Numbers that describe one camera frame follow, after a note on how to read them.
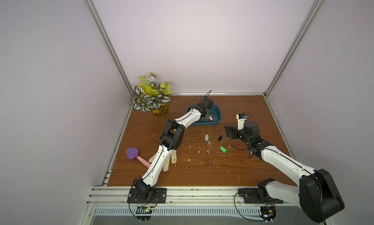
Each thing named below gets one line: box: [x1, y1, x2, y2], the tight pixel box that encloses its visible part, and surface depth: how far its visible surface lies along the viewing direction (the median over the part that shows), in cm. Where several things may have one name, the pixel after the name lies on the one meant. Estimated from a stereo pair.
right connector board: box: [259, 206, 277, 224], surface depth 71 cm
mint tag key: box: [204, 133, 213, 148], surface depth 97 cm
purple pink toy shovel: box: [126, 147, 151, 169], surface depth 88 cm
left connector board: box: [135, 206, 153, 224], surface depth 72 cm
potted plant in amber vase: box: [130, 72, 173, 116], surface depth 92 cm
